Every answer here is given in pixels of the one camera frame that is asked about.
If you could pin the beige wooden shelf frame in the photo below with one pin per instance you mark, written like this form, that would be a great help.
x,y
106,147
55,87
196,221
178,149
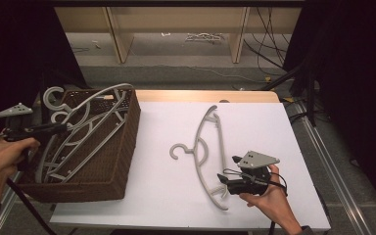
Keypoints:
x,y
120,39

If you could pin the person's right hand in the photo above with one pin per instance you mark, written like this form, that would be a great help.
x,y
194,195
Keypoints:
x,y
274,202

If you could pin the brown woven basket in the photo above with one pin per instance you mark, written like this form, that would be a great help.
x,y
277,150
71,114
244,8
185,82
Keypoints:
x,y
117,163

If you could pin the black curtain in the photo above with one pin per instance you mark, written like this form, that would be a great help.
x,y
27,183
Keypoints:
x,y
13,49
355,65

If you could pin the white table board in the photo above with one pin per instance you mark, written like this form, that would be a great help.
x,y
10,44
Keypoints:
x,y
258,130

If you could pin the white plastic object on floor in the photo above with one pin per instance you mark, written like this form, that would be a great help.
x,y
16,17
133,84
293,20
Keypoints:
x,y
205,37

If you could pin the person's left hand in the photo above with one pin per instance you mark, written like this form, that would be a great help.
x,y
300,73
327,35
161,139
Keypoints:
x,y
0,163

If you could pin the wooden table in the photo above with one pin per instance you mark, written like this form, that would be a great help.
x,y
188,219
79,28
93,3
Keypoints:
x,y
209,96

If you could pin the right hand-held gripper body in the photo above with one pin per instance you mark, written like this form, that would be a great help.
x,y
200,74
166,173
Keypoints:
x,y
258,160

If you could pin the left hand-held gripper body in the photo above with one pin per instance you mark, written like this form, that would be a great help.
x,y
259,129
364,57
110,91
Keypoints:
x,y
14,111

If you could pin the aluminium rail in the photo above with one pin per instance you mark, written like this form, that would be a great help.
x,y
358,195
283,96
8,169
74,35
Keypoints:
x,y
6,212
339,182

